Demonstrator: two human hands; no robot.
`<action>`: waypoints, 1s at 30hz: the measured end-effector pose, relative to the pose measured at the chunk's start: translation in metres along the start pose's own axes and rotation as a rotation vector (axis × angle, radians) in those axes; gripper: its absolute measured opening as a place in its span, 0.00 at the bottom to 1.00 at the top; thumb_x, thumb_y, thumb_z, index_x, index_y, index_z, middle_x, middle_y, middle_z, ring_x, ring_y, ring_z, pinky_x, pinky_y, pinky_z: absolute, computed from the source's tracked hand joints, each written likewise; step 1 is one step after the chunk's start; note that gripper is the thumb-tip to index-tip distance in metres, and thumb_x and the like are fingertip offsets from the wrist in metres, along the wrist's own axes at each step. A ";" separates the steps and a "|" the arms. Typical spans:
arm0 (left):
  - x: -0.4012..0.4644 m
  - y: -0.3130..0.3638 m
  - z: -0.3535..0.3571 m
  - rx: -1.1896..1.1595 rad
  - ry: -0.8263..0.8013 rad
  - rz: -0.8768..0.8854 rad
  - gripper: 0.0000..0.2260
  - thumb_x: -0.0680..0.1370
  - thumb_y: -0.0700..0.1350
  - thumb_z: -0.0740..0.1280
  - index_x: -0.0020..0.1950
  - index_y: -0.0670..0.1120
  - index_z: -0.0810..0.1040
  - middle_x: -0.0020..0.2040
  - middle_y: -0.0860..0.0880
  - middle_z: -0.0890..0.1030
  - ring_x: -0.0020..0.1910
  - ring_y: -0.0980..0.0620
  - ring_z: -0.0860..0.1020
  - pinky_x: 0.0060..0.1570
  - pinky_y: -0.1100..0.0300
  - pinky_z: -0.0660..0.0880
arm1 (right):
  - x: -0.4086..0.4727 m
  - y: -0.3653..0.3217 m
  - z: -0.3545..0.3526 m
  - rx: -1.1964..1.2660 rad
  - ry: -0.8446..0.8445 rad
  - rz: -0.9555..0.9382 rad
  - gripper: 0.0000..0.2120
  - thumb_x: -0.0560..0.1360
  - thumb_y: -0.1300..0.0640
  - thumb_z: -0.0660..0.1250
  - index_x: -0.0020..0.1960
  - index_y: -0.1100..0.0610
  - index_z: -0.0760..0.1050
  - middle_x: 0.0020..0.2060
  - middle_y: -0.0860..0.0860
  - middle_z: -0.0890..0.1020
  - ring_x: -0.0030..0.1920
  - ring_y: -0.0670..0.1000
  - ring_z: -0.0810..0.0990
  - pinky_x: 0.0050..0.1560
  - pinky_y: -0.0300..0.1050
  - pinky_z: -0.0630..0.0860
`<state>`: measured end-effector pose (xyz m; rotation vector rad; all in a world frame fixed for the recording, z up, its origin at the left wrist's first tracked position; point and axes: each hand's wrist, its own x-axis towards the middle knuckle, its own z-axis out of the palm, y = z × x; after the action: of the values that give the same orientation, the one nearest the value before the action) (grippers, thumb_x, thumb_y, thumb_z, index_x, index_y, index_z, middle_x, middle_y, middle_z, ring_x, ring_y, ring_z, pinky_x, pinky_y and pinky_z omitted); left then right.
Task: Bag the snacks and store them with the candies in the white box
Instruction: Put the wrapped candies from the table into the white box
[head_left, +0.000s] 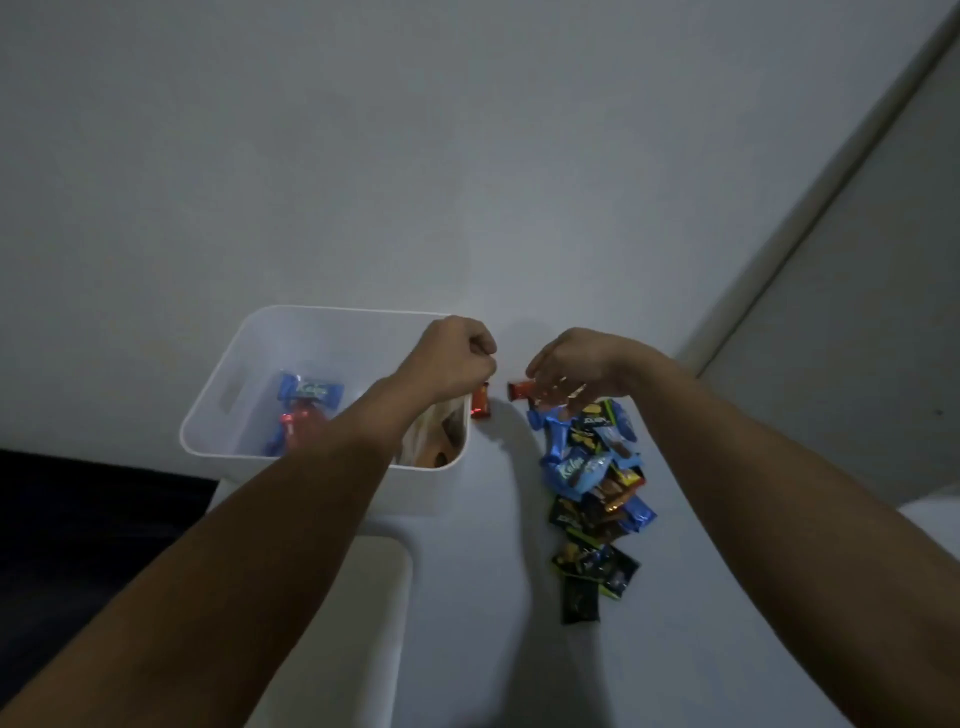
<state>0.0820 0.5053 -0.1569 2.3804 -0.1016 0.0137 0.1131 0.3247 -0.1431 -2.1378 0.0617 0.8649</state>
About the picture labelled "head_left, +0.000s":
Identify person's left hand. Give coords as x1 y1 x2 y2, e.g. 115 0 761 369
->
389 314 499 406

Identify person's right hand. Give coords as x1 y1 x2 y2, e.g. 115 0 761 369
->
524 327 661 414

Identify bag of yellow chips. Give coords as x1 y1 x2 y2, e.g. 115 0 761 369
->
397 397 470 451

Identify pile of candies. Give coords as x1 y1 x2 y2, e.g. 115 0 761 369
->
524 397 660 543

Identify white plastic storage bin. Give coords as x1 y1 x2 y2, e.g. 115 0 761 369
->
178 305 472 517

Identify clear plastic container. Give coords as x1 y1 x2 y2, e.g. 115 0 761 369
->
262 367 348 459

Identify green black snack packets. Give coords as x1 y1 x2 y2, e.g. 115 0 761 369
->
551 539 641 626

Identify white bin lid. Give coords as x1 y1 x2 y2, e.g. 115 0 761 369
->
245 536 415 728

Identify person's left forearm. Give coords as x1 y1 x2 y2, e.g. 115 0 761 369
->
0 374 421 728

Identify person's right forearm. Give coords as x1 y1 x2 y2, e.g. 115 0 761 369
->
622 352 960 728

